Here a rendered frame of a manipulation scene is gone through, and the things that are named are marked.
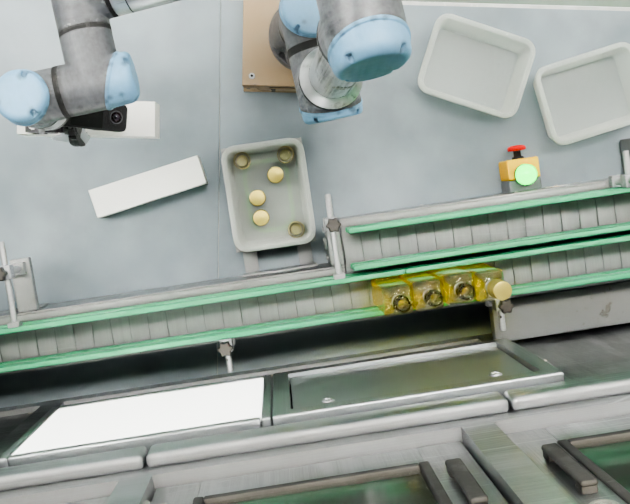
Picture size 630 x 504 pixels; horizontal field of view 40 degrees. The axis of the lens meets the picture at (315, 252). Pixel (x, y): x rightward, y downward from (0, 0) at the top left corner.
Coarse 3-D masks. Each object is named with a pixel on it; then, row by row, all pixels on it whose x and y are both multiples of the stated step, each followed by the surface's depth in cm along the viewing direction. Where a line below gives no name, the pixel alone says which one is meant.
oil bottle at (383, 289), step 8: (376, 280) 174; (384, 280) 172; (392, 280) 170; (400, 280) 168; (376, 288) 170; (384, 288) 161; (392, 288) 161; (400, 288) 160; (408, 288) 161; (376, 296) 172; (384, 296) 161; (392, 296) 160; (408, 296) 160; (376, 304) 174; (384, 304) 161; (400, 304) 163; (384, 312) 162; (392, 312) 160; (408, 312) 161
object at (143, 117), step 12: (132, 108) 154; (144, 108) 154; (156, 108) 156; (132, 120) 154; (144, 120) 154; (156, 120) 156; (24, 132) 153; (96, 132) 154; (108, 132) 154; (120, 132) 154; (132, 132) 154; (144, 132) 154; (156, 132) 156
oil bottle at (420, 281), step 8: (416, 272) 177; (424, 272) 175; (408, 280) 167; (416, 280) 163; (424, 280) 162; (432, 280) 161; (440, 280) 162; (416, 288) 161; (424, 288) 160; (440, 288) 160; (416, 296) 161; (432, 296) 163; (416, 304) 161; (424, 304) 160
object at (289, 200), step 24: (264, 144) 182; (288, 144) 184; (264, 168) 189; (288, 168) 190; (240, 192) 189; (264, 192) 190; (288, 192) 190; (240, 216) 190; (288, 216) 190; (312, 216) 183; (240, 240) 185; (264, 240) 189; (288, 240) 184
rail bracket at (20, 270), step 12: (0, 252) 169; (12, 264) 171; (24, 264) 178; (0, 276) 164; (12, 276) 169; (24, 276) 179; (24, 288) 180; (12, 300) 170; (24, 300) 180; (36, 300) 180; (12, 312) 170; (12, 324) 169
